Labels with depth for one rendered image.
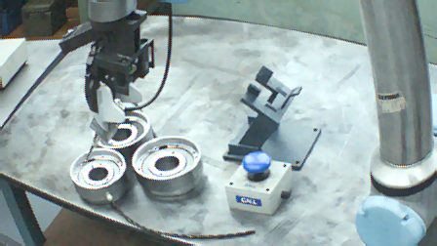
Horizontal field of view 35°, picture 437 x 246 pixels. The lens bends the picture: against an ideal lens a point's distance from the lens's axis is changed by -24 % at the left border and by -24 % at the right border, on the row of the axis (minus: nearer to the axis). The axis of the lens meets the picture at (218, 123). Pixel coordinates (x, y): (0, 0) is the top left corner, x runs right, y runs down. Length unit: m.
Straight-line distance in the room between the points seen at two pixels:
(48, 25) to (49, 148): 1.77
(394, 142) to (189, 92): 0.73
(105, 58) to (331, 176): 0.39
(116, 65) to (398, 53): 0.49
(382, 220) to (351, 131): 0.49
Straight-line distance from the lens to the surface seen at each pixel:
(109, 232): 1.64
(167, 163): 1.34
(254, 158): 1.22
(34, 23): 3.27
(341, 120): 1.40
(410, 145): 0.86
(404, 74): 0.81
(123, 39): 1.14
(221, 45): 1.64
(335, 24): 3.02
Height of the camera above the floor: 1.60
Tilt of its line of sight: 34 degrees down
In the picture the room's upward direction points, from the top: 10 degrees counter-clockwise
